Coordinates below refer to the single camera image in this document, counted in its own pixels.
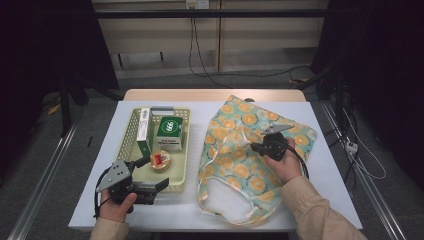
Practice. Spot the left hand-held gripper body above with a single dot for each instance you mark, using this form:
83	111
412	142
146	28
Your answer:
116	176

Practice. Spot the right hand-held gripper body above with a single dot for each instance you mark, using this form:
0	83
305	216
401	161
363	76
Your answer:
275	145

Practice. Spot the round tin with red label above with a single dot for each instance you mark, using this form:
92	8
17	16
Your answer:
160	161

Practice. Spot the cream perforated plastic basket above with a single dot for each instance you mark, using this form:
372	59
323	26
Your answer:
176	166

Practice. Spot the orange slice print cloth bag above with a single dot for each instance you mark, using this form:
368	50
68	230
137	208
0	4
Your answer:
233	156

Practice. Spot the long white green medicine box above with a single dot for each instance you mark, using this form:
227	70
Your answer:
144	126

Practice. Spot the square green white medicine box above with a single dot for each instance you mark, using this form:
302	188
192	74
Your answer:
170	128

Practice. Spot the person's right hand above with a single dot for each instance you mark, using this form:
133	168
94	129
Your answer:
286	166

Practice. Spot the person's left hand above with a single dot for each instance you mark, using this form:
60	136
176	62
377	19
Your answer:
115	210

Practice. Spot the white table mat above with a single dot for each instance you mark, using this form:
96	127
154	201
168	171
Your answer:
100	206

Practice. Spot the white power strip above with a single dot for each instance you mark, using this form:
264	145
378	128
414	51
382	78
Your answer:
352	146

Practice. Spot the black metal stand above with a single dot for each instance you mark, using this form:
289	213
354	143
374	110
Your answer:
65	106

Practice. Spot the black horizontal bar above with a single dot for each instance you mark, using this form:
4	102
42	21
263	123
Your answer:
200	13

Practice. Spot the metal floor rail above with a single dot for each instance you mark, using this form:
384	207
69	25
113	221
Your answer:
43	176
366	180

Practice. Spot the white wall power socket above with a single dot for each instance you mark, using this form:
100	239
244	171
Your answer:
198	3

